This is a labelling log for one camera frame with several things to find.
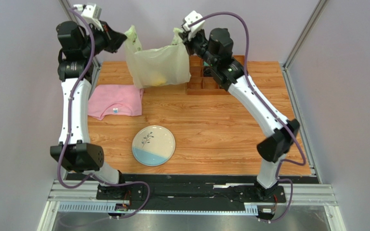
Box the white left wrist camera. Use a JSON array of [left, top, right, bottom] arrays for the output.
[[73, 3, 104, 31]]

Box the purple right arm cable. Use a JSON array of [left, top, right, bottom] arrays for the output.
[[188, 12, 307, 222]]

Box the aluminium frame rail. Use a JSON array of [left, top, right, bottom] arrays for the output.
[[38, 174, 345, 231]]

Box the yellow fake lemon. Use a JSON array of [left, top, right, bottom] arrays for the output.
[[150, 74, 167, 87]]

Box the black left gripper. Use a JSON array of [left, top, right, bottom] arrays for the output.
[[80, 21, 127, 59]]

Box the pale green avocado plastic bag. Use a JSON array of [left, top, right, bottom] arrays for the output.
[[124, 26, 191, 89]]

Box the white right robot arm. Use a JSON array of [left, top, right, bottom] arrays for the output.
[[179, 28, 300, 200]]

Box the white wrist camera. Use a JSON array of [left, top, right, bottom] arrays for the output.
[[181, 11, 205, 41], [73, 3, 104, 31]]

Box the wooden compartment tray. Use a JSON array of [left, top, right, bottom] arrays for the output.
[[187, 55, 229, 95]]

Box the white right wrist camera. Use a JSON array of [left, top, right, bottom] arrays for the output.
[[181, 11, 205, 41]]

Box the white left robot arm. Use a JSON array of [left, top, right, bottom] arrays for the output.
[[50, 21, 127, 187]]

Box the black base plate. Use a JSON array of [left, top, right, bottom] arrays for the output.
[[95, 181, 287, 212]]

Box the pink folded t-shirt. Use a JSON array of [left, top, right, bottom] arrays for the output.
[[88, 84, 144, 120]]

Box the white blue ceramic plate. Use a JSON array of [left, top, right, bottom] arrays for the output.
[[132, 125, 176, 167]]

